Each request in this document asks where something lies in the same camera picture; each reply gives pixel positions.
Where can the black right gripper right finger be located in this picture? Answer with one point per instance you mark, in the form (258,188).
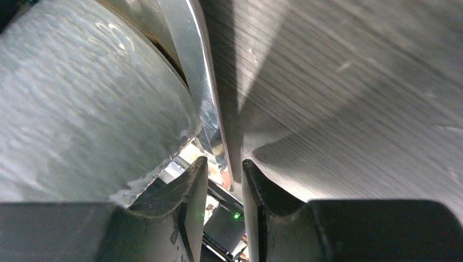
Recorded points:
(281,227)

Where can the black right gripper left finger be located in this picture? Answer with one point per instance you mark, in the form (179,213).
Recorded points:
(166,225)

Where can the grey mug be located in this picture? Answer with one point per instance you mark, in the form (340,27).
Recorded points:
(90,109)

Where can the silver metal tray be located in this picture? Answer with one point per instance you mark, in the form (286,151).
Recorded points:
(179,29)

